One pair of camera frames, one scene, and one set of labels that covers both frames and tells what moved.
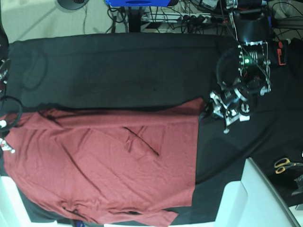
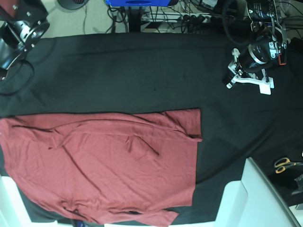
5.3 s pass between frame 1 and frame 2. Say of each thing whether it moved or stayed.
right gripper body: moved
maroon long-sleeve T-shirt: moved
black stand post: stayed
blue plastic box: stayed
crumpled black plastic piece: stayed
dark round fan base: stayed
